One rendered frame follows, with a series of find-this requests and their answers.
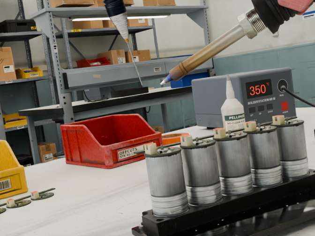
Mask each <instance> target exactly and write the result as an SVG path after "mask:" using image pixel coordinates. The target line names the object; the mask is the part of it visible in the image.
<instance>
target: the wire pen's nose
mask: <svg viewBox="0 0 315 236"><path fill-rule="evenodd" d="M109 18H110V20H111V21H112V23H113V24H114V26H115V27H116V29H117V30H118V32H119V33H120V34H121V36H122V37H123V38H124V39H127V38H128V16H127V11H126V12H124V13H122V14H120V15H116V16H112V17H109Z"/></svg>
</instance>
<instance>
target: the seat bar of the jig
mask: <svg viewBox="0 0 315 236"><path fill-rule="evenodd" d="M282 181H283V182H282V183H281V184H278V185H274V186H266V187H257V186H254V191H253V192H252V193H249V194H245V195H240V196H224V195H222V198H223V200H222V201H221V202H219V203H217V204H214V205H209V206H191V205H188V206H189V211H187V212H186V213H184V214H181V215H177V216H172V217H157V216H154V215H153V211H152V209H151V210H147V211H144V212H142V223H143V230H144V231H146V232H148V233H150V234H151V235H153V236H168V235H171V234H174V233H177V232H180V231H183V230H186V229H189V228H192V227H196V226H199V225H202V224H205V223H208V222H210V221H214V220H217V219H220V218H223V217H226V216H229V215H232V214H235V213H238V212H241V211H244V210H247V209H250V208H253V207H256V206H259V205H262V204H265V203H268V202H271V201H274V200H277V199H280V198H283V197H287V196H290V195H293V194H296V193H299V192H302V191H305V190H308V189H311V188H314V187H315V170H313V169H309V175H307V176H304V177H297V178H282Z"/></svg>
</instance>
